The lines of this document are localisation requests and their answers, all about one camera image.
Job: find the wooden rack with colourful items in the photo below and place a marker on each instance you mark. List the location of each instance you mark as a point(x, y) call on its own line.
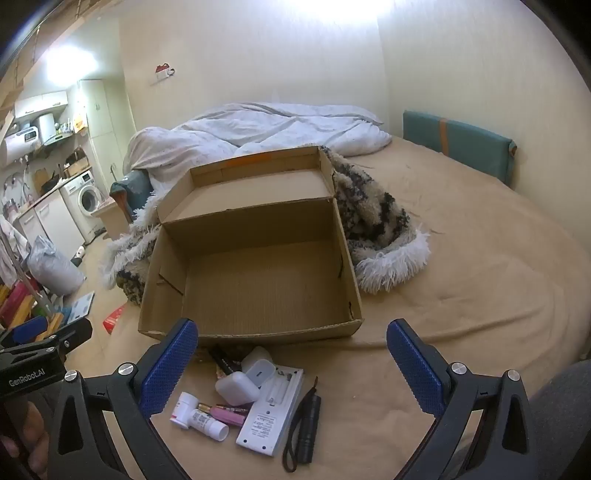
point(18, 304)

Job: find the white duvet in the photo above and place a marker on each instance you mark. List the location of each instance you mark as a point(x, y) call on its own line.
point(277, 124)

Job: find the white rounded case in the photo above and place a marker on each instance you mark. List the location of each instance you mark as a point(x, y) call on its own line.
point(238, 390)

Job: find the dark teal chair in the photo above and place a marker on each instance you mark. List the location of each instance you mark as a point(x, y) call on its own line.
point(134, 184)

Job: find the teal cushion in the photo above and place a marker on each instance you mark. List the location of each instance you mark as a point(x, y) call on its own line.
point(471, 143)

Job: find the white water heater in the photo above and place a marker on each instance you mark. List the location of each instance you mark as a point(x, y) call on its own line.
point(18, 145)

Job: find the tall white cabinet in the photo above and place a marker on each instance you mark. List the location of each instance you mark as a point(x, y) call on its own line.
point(106, 115)

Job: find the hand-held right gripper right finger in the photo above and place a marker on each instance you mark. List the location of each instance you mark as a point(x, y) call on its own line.
point(415, 369)

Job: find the pale blue flat floor item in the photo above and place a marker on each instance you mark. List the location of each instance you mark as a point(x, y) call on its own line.
point(78, 307)

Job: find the shaggy black and cream blanket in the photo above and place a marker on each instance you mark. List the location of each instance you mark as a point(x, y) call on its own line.
point(369, 221)

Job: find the white wall cabinet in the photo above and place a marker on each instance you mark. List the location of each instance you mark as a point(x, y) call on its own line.
point(41, 104)

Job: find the white hanging garment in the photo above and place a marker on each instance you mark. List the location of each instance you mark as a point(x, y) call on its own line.
point(9, 249)

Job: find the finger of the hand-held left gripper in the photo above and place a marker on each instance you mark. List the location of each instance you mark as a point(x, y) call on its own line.
point(74, 333)
point(27, 330)

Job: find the white pill bottle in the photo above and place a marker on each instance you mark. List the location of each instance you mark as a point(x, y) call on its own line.
point(198, 417)

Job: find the thin striped battery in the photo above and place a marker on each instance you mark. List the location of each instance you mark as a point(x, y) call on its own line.
point(231, 408)

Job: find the grey plastic bag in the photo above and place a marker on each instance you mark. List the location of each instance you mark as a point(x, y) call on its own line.
point(55, 272)

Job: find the person's grey-clad leg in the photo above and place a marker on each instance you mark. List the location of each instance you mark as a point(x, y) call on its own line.
point(554, 406)

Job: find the white plug adapter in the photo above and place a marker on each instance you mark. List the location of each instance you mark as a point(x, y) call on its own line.
point(261, 367)

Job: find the small beige table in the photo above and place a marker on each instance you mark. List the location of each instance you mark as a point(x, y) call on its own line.
point(113, 219)

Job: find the brown cardboard box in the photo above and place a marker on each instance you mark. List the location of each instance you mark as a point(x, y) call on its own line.
point(258, 286)

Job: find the white washing machine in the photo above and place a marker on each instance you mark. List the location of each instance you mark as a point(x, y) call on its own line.
point(87, 198)

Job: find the white base cabinet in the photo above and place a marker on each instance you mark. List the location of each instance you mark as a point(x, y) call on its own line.
point(55, 221)

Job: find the red and white wall hook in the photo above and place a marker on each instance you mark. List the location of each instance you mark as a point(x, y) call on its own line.
point(164, 71)

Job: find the person's left hand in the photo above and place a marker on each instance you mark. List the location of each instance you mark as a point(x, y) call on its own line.
point(27, 438)

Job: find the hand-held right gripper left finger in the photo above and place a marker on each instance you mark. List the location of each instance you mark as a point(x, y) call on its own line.
point(166, 374)

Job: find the red packet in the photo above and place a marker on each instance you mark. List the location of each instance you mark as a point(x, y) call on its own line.
point(113, 319)

